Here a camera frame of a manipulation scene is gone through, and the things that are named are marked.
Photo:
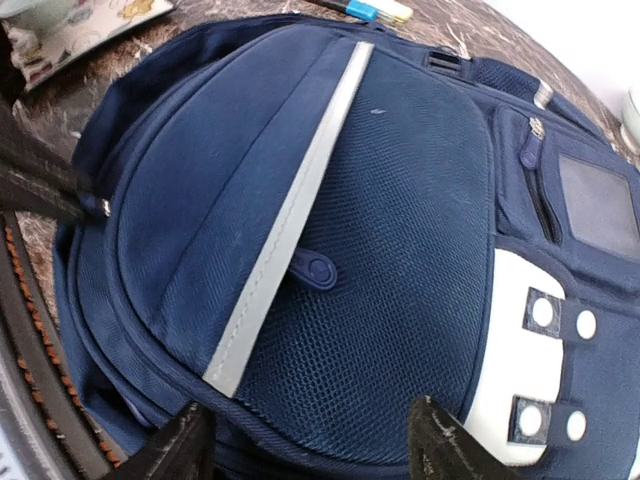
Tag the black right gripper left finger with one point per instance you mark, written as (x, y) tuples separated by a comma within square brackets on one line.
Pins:
[(183, 449)]

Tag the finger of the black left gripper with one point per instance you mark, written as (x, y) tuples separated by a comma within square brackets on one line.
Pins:
[(37, 180)]

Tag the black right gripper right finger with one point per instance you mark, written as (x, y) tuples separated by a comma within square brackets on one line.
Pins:
[(440, 448)]

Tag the navy blue student backpack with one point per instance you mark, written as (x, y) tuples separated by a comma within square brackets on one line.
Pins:
[(305, 225)]

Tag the blue capped black marker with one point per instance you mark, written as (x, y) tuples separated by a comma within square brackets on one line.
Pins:
[(353, 8)]

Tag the yellow highlighter pen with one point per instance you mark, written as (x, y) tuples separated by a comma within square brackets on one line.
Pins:
[(392, 11)]

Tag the floral square plate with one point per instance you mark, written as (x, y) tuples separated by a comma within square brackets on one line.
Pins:
[(46, 36)]

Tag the small celadon bowl at back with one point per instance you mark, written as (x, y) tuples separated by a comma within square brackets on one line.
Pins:
[(630, 120)]

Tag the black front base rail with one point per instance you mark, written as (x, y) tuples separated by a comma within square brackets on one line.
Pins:
[(45, 431)]

